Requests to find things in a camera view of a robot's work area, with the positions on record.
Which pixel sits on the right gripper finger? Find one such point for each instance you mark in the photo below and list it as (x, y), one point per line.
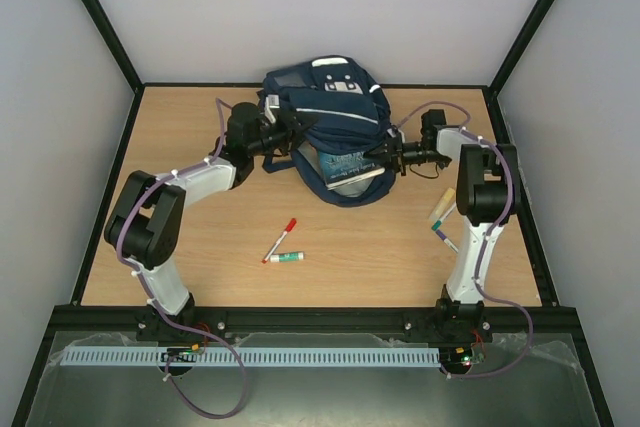
(382, 163)
(384, 150)

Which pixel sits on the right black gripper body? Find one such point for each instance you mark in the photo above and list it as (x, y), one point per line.
(393, 150)

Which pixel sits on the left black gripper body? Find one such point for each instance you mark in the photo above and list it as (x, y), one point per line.
(284, 137)

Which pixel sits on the dark Wuthering Heights book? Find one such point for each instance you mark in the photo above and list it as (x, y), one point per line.
(348, 173)

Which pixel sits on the navy blue student backpack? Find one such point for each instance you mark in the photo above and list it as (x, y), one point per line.
(354, 116)

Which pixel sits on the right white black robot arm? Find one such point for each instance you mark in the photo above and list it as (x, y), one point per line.
(487, 195)

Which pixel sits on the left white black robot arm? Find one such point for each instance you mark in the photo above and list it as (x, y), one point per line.
(144, 225)

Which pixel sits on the yellow highlighter pen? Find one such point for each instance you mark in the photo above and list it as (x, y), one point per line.
(442, 204)

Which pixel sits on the green capped marker pen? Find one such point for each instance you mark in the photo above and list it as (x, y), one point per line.
(443, 217)

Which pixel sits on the purple capped marker pen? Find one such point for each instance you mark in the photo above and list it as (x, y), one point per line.
(446, 240)

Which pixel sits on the red marker pen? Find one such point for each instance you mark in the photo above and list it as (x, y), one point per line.
(289, 227)

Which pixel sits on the green white glue stick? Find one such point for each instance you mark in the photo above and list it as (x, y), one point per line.
(286, 257)

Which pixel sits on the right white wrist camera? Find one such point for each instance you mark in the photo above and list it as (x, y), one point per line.
(397, 134)

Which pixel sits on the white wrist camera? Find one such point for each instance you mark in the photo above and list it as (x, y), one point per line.
(397, 134)
(271, 108)

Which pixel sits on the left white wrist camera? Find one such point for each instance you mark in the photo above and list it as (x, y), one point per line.
(271, 108)

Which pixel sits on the light blue slotted cable duct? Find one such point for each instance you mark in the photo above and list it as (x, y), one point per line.
(251, 357)

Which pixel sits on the black frame post right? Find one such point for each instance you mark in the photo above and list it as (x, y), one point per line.
(519, 46)

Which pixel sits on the black frame post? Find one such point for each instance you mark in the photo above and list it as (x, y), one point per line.
(519, 46)
(112, 41)

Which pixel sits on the black frame post left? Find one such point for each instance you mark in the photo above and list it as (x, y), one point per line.
(112, 41)

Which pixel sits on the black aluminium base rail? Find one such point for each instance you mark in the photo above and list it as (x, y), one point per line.
(407, 324)

